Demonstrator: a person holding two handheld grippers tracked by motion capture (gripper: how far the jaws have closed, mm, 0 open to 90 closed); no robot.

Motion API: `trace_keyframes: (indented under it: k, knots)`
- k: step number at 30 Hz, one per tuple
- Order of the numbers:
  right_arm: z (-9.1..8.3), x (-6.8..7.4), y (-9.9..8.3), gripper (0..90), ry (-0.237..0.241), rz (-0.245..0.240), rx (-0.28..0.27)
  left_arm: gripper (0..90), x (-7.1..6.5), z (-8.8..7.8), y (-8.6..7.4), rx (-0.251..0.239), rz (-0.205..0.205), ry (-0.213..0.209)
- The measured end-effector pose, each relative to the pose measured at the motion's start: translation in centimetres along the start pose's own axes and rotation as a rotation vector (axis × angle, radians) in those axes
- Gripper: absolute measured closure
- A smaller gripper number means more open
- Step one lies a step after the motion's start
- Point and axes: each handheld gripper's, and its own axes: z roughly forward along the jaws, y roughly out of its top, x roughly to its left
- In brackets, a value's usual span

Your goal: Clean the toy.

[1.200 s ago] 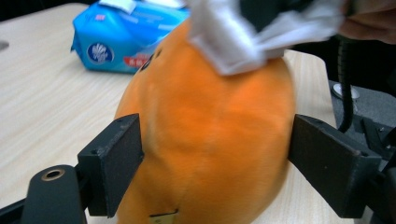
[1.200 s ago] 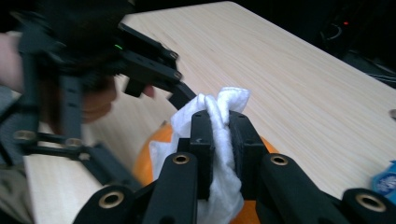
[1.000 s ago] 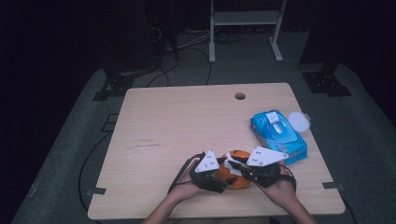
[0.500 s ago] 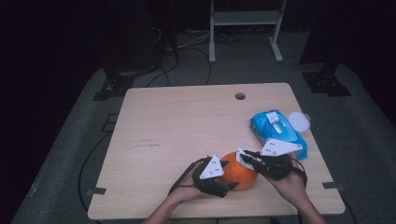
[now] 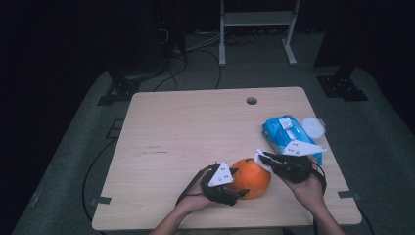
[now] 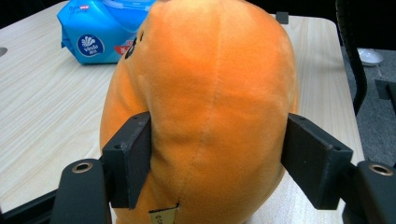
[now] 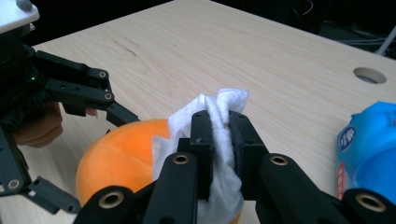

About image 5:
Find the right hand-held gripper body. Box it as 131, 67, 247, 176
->
269, 139, 328, 184

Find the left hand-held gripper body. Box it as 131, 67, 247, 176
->
199, 160, 242, 208

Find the white wet wipe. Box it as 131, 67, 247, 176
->
254, 148, 274, 173

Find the orange plush toy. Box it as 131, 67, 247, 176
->
228, 158, 272, 201

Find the blue wet wipe pack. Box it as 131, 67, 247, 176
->
261, 114, 327, 166

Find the person's left hand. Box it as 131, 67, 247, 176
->
175, 174, 213, 215

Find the person's right hand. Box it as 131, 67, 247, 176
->
279, 162, 328, 214

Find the black tape strip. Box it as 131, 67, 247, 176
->
90, 196, 113, 206
337, 190, 363, 201

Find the black stand base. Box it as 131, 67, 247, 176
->
96, 69, 164, 107
315, 64, 370, 103

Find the left hand-held gripper black cable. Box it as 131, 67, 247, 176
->
175, 164, 219, 208

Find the bundle of floor cables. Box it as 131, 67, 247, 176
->
153, 28, 258, 93

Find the long black floor cable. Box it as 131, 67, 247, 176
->
81, 138, 117, 223

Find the white metal stand frame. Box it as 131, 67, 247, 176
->
218, 0, 301, 68

